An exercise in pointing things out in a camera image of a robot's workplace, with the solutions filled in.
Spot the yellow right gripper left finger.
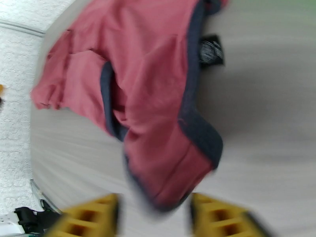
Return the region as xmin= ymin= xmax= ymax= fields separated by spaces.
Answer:
xmin=45 ymin=193 xmax=120 ymax=237

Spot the red tank top navy trim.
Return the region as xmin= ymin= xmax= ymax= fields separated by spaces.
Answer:
xmin=29 ymin=0 xmax=231 ymax=212

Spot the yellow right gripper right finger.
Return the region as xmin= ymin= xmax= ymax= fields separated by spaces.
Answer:
xmin=189 ymin=192 xmax=271 ymax=237

